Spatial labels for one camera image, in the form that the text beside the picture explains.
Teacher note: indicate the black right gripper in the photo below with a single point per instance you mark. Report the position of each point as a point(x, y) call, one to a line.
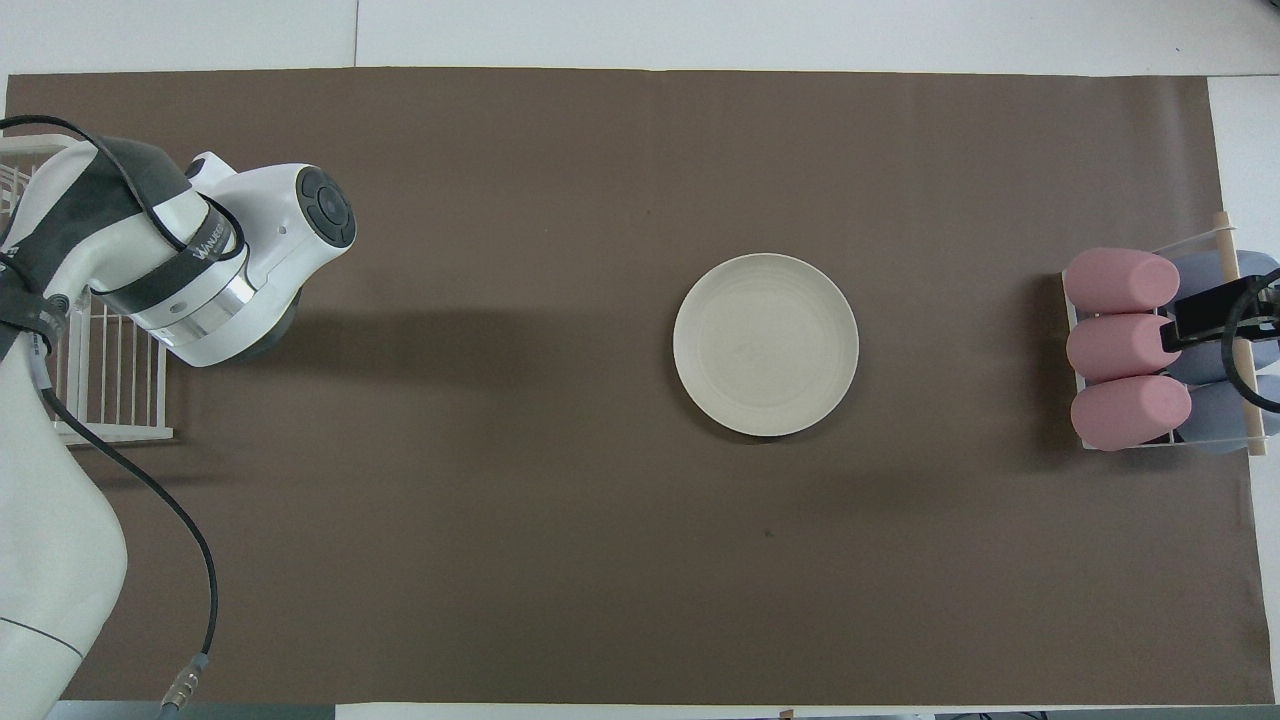
point(1205, 318)

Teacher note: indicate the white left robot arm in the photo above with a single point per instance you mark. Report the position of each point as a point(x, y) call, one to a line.
point(270, 230)

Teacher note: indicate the cream round plate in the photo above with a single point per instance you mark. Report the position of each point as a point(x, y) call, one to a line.
point(765, 345)

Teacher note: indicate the blue plastic cup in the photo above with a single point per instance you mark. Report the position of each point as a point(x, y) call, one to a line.
point(1215, 420)
point(1205, 272)
point(1200, 365)

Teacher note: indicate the pink plastic cup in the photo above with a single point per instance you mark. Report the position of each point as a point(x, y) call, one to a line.
point(1110, 348)
point(1125, 415)
point(1120, 280)

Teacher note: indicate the white cup rack wooden rod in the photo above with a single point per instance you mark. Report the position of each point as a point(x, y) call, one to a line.
point(1250, 420)

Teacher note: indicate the brown table mat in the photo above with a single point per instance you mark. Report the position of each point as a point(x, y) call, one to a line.
point(600, 500)

